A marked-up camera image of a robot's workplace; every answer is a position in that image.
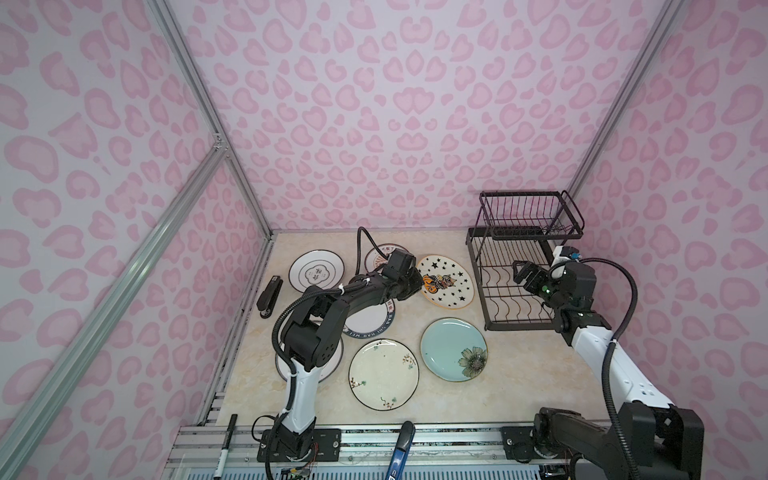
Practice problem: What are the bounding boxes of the star and cat plate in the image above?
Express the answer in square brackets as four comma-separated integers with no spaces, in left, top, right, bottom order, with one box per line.
[417,254,476,310]

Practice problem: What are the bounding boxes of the light teal flower plate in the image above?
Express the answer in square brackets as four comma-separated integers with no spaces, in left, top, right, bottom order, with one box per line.
[420,317,488,383]

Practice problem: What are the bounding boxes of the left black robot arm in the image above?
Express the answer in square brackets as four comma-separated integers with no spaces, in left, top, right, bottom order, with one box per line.
[265,249,422,459]

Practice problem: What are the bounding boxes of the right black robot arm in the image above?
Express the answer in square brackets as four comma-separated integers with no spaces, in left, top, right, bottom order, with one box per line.
[513,254,705,479]

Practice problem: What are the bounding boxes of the small orange sunburst plate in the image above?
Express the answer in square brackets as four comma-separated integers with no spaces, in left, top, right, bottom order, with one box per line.
[364,243,406,272]

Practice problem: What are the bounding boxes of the green rim lettered plate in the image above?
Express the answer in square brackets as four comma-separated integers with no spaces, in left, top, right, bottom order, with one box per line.
[343,300,396,339]

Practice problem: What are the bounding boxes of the white plate grey cloud outline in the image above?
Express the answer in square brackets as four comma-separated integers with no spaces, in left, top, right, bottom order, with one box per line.
[288,249,345,293]

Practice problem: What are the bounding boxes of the cream floral branch plate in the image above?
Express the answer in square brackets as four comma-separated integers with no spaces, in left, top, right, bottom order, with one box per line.
[348,339,420,411]

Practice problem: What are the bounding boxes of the large orange sunburst plate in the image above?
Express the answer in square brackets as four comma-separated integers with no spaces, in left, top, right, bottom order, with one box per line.
[275,340,344,383]

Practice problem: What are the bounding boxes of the black stapler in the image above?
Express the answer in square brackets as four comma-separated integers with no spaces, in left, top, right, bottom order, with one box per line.
[256,275,283,319]

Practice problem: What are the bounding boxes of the black marker pen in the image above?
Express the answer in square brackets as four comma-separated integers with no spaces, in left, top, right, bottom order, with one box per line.
[213,414,238,480]

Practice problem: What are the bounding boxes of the black wire dish rack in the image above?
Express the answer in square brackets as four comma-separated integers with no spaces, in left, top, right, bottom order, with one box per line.
[466,190,585,331]

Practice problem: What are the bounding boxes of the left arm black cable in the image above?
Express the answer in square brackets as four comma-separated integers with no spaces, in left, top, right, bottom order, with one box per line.
[355,226,391,277]

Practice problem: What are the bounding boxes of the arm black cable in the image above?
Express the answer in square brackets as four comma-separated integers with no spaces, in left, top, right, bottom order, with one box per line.
[355,226,391,277]
[578,256,643,480]

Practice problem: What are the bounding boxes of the blue handled tool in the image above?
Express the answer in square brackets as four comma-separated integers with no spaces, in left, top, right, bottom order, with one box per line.
[385,421,416,480]

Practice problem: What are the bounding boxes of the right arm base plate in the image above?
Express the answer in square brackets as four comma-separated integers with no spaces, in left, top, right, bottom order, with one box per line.
[500,425,571,464]

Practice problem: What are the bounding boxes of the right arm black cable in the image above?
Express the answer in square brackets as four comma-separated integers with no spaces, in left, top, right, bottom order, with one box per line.
[578,256,643,480]

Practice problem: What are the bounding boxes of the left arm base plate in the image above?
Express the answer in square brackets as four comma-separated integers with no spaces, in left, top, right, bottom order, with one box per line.
[257,428,342,463]

